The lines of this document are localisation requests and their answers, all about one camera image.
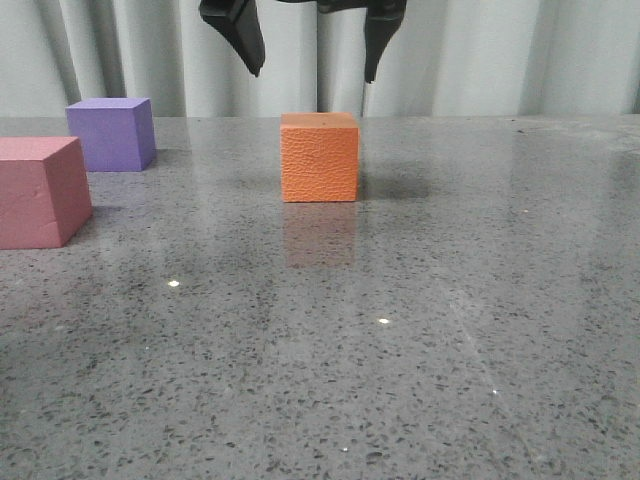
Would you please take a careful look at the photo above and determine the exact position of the grey-white curtain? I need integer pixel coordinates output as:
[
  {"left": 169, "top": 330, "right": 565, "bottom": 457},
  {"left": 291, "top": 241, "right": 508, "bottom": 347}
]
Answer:
[{"left": 1, "top": 1, "right": 639, "bottom": 117}]

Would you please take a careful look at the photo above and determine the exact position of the orange foam cube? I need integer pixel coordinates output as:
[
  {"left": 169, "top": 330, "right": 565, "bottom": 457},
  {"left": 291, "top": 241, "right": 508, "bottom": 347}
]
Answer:
[{"left": 280, "top": 112, "right": 360, "bottom": 203}]

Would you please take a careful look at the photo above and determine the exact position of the purple foam cube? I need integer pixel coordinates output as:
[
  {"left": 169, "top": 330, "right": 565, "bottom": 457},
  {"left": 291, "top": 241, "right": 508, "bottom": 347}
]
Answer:
[{"left": 66, "top": 98, "right": 156, "bottom": 172}]

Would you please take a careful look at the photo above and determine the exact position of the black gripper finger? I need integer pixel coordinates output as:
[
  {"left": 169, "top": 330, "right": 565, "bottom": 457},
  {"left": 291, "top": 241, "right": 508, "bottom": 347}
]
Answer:
[
  {"left": 364, "top": 0, "right": 406, "bottom": 83},
  {"left": 199, "top": 0, "right": 265, "bottom": 77}
]

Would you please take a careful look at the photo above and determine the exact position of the pink foam cube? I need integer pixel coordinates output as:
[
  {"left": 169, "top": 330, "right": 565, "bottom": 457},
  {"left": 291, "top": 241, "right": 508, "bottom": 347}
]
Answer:
[{"left": 1, "top": 136, "right": 92, "bottom": 249}]

